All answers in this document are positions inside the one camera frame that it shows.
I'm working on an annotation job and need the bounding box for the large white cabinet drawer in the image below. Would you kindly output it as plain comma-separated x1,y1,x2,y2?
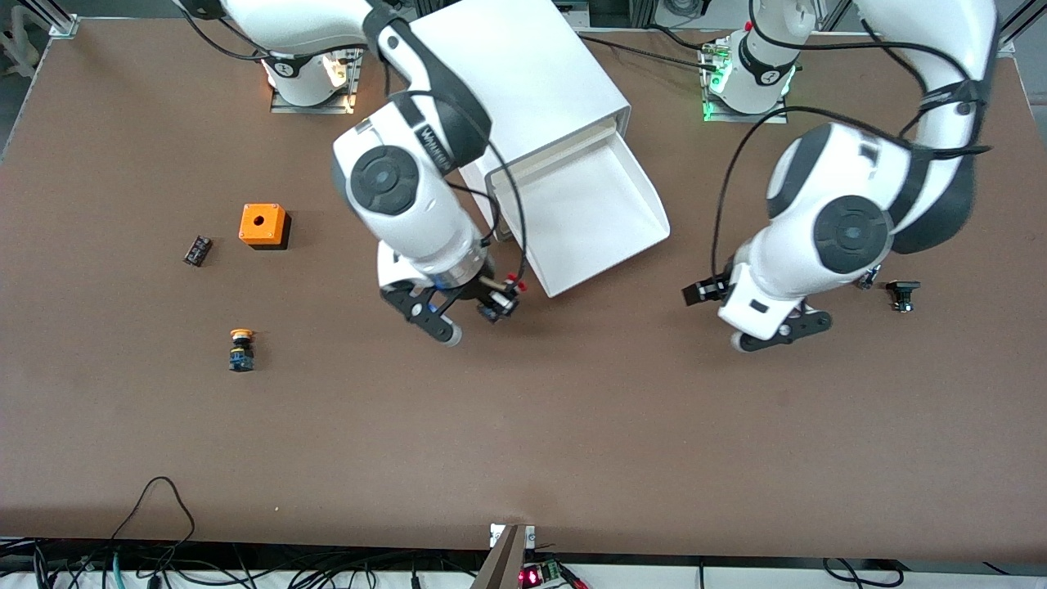
487,123,672,298

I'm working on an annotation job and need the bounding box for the orange button box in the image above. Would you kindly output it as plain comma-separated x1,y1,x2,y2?
239,203,291,250

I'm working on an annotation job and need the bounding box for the white drawer cabinet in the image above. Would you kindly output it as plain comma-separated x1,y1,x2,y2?
405,0,632,246

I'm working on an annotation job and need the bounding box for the yellow capped push button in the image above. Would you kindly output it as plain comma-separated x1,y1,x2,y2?
229,328,257,373

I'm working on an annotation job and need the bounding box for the red display circuit board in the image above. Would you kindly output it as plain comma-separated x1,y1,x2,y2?
520,560,565,589

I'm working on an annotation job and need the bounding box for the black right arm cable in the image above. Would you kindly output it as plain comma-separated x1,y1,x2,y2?
360,0,528,283

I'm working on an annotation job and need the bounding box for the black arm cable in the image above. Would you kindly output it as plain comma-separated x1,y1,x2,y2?
360,0,528,283
710,20,995,283

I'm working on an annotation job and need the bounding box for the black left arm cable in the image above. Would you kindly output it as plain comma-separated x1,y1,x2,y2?
710,20,995,283

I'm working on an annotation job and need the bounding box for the camera stand post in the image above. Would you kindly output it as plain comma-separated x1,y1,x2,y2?
470,524,537,589

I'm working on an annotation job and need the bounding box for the black cable behind cabinet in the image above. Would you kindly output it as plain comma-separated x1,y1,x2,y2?
577,33,708,62

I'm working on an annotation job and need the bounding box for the black curled cable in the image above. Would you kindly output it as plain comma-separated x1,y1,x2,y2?
822,558,905,589

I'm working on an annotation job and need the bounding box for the black cable bundle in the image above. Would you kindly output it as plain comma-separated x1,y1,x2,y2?
0,536,492,589

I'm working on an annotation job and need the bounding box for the black looped cable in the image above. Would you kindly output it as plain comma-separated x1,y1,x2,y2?
110,476,197,545

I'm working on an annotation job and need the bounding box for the aluminium frame corner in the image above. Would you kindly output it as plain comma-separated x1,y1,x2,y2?
15,0,80,38
986,0,1047,55

